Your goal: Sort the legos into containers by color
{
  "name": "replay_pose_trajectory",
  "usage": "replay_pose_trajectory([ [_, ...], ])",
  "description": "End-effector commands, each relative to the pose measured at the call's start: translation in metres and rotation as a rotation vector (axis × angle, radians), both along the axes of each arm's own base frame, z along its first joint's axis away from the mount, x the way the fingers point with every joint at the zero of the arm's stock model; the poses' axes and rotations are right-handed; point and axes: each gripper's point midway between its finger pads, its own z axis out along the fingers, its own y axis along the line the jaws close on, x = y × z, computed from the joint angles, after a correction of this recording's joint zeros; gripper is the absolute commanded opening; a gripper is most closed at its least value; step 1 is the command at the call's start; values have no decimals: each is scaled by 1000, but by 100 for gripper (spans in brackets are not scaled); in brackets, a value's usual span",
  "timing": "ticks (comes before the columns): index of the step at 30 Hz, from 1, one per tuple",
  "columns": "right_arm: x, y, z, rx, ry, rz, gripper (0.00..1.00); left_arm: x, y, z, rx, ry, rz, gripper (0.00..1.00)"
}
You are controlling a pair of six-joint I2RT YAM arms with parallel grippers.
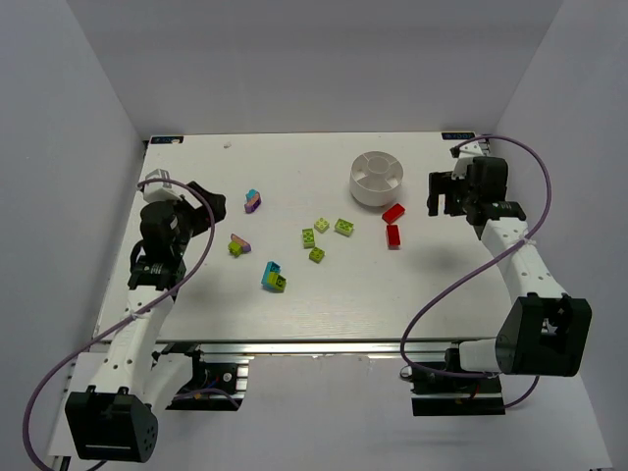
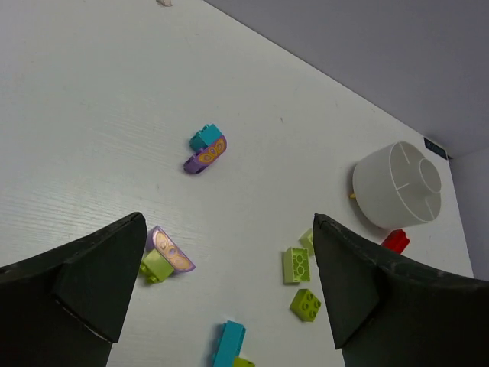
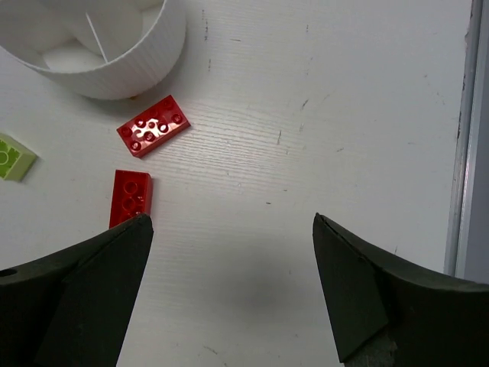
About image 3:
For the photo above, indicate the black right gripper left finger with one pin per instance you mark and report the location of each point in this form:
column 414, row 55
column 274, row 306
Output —
column 73, row 307

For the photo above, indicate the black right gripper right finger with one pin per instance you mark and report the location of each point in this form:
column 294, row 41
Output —
column 387, row 311

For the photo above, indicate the red lego brick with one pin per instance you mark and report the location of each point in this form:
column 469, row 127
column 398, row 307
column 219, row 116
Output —
column 131, row 196
column 153, row 127

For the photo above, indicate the light green lego brick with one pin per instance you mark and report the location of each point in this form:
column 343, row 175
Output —
column 16, row 159

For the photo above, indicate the white round divided container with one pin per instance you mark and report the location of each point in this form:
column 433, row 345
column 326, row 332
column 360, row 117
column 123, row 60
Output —
column 98, row 49

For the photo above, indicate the aluminium table edge rail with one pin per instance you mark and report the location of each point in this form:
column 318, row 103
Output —
column 466, row 254

